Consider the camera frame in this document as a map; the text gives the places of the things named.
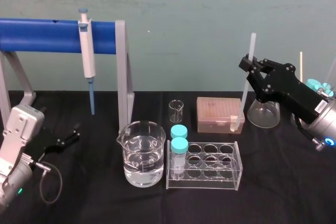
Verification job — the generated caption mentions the blue and grey pipette stand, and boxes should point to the blue and grey pipette stand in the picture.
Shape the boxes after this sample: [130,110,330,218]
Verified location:
[0,18,136,132]

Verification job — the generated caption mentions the brown pipette tip box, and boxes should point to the brown pipette tip box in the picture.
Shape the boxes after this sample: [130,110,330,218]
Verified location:
[196,96,246,134]

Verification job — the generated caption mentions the translucent white stirring rod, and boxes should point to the translucent white stirring rod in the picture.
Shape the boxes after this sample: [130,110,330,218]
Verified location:
[232,33,257,132]

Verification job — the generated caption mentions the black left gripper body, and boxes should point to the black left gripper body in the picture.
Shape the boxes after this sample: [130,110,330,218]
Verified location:
[25,136,67,168]

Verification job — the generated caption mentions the teal capped sample tube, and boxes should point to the teal capped sample tube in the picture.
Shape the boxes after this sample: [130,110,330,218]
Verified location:
[170,137,190,180]
[170,124,189,141]

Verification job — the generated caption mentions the white and blue pipette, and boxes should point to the white and blue pipette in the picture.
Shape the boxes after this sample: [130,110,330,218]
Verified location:
[78,7,97,116]

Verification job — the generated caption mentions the clear acrylic tube rack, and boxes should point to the clear acrylic tube rack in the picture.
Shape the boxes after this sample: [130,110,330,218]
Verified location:
[165,141,244,191]

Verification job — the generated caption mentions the large glass beaker with water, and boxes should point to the large glass beaker with water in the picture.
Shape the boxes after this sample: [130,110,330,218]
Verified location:
[116,120,167,188]

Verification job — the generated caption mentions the small empty glass beaker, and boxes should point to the small empty glass beaker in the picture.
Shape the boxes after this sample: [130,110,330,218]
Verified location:
[168,100,185,123]

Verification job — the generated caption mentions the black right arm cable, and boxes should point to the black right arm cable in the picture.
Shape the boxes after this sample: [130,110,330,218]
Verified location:
[295,116,320,147]

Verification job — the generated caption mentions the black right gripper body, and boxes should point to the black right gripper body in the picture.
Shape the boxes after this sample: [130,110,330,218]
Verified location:
[258,57,328,124]

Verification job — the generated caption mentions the teal capped bottle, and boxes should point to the teal capped bottle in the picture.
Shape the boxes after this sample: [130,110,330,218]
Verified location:
[318,81,336,97]

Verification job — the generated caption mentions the black table cloth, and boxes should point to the black table cloth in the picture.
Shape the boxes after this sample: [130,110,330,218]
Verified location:
[0,89,336,224]

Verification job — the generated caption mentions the thin dark cable with plug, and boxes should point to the thin dark cable with plug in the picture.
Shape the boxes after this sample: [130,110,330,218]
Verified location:
[28,161,63,205]

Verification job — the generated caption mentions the clear glass conical flask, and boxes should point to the clear glass conical flask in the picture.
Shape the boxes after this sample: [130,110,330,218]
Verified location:
[247,97,280,130]

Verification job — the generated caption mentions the blue capped bottle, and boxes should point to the blue capped bottle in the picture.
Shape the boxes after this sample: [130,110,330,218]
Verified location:
[305,78,320,89]

